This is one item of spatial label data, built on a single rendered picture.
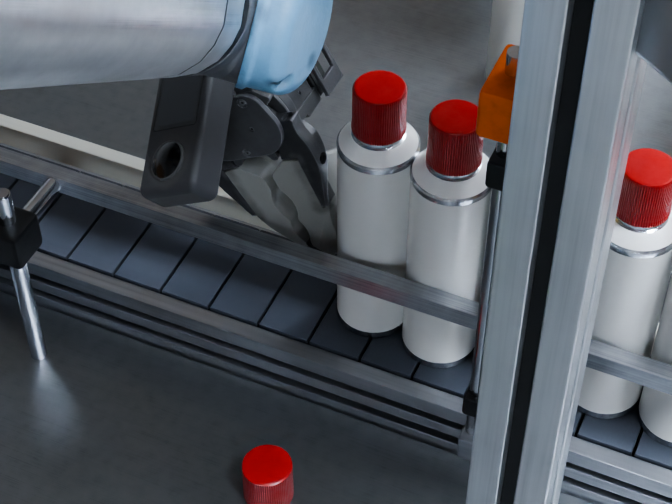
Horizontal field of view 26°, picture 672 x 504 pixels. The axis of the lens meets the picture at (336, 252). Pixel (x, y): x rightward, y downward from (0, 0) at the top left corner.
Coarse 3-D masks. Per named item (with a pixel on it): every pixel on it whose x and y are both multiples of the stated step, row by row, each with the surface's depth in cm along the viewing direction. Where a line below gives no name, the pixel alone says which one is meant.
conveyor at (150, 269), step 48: (48, 240) 106; (96, 240) 106; (144, 240) 106; (192, 240) 106; (288, 240) 106; (192, 288) 103; (240, 288) 103; (288, 288) 103; (336, 288) 103; (288, 336) 101; (336, 336) 100; (432, 384) 98; (576, 432) 96; (624, 432) 95
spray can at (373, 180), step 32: (352, 96) 87; (384, 96) 86; (352, 128) 89; (384, 128) 87; (352, 160) 89; (384, 160) 88; (352, 192) 91; (384, 192) 90; (352, 224) 93; (384, 224) 92; (352, 256) 95; (384, 256) 94; (352, 320) 100; (384, 320) 99
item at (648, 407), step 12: (660, 324) 89; (660, 336) 89; (660, 348) 89; (660, 360) 90; (648, 396) 93; (660, 396) 91; (648, 408) 93; (660, 408) 92; (648, 420) 94; (660, 420) 93; (648, 432) 94; (660, 432) 93
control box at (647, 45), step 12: (648, 0) 55; (660, 0) 55; (648, 12) 55; (660, 12) 55; (648, 24) 56; (660, 24) 55; (648, 36) 56; (660, 36) 55; (636, 48) 57; (648, 48) 56; (660, 48) 56; (648, 60) 57; (660, 60) 56; (660, 72) 56
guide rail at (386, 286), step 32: (0, 160) 100; (32, 160) 100; (64, 192) 100; (96, 192) 98; (128, 192) 98; (160, 224) 98; (192, 224) 96; (224, 224) 96; (256, 256) 96; (288, 256) 94; (320, 256) 94; (352, 288) 94; (384, 288) 93; (416, 288) 92; (448, 320) 92; (608, 352) 89; (640, 384) 89
